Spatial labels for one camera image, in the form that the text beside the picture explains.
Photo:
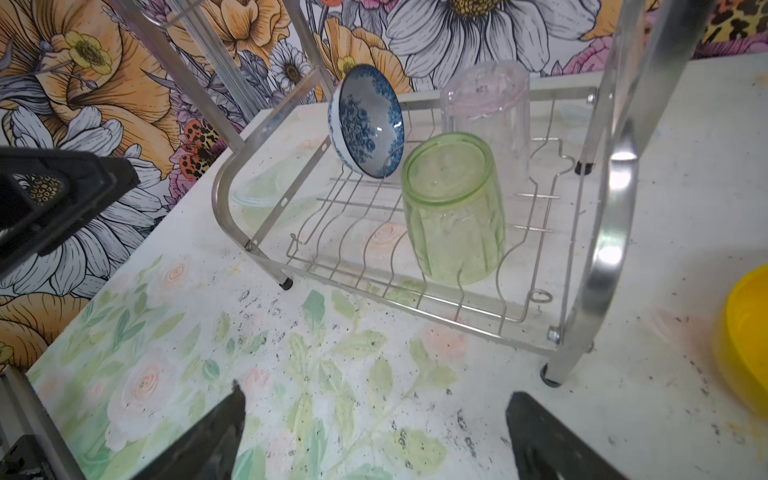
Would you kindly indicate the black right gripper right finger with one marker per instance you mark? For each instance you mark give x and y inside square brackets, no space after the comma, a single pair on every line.
[545,448]

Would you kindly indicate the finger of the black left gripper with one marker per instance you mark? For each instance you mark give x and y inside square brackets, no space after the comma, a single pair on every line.
[49,194]

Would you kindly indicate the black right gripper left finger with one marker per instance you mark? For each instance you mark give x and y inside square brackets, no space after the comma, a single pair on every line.
[209,449]

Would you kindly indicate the yellow plastic bowl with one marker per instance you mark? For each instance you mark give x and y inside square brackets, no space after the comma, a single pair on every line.
[740,341]

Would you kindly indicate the green glass tumbler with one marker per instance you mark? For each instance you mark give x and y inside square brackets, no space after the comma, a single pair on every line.
[454,209]

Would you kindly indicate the clear pink glass tumbler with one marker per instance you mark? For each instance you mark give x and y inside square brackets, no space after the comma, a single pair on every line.
[492,101]

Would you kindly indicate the metal two-tier dish rack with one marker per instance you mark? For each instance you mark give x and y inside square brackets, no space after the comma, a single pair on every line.
[567,234]

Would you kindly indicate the front aluminium rail base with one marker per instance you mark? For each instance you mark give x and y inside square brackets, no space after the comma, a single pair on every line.
[31,445]

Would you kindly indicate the left rear aluminium frame post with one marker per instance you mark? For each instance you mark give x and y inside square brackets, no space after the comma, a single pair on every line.
[192,15]

